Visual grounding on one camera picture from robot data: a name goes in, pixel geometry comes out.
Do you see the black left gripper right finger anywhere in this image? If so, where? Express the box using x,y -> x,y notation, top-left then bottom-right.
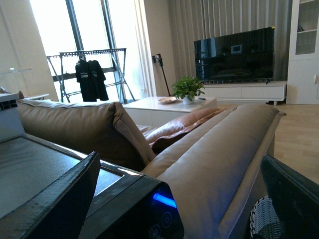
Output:
260,154 -> 319,239

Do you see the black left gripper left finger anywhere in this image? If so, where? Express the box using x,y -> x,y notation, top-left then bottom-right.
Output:
0,152 -> 100,239

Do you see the metal clothes drying rack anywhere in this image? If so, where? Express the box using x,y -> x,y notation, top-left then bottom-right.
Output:
47,48 -> 136,104

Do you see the white woven laundry basket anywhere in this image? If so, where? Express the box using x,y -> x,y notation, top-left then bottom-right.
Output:
250,196 -> 285,239

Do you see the tan leather sofa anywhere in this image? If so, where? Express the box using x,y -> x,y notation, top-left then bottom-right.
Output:
17,99 -> 284,239

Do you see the white appliance at left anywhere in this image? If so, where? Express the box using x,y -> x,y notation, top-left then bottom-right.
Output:
0,93 -> 25,142

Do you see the white tv console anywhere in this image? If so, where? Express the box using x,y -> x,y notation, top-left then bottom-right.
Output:
204,81 -> 287,105

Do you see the white bookshelf cabinet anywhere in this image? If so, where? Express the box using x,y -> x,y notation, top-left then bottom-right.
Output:
286,0 -> 319,105

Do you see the brown leather cushion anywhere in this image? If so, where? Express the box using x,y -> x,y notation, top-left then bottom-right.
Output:
138,108 -> 228,154

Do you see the white coffee table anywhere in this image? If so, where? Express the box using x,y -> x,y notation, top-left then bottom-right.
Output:
124,97 -> 217,127

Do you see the black t-shirt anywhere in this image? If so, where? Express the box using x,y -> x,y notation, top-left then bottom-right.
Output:
75,59 -> 109,102

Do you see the flat screen television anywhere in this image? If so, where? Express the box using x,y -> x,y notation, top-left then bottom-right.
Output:
194,26 -> 275,84

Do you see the green potted plant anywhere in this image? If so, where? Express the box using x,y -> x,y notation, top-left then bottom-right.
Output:
172,76 -> 204,105

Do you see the shallow beige dish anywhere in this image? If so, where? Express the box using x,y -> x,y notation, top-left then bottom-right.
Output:
158,97 -> 177,104

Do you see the stick vacuum cleaner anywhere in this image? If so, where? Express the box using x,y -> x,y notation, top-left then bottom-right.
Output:
152,53 -> 171,96

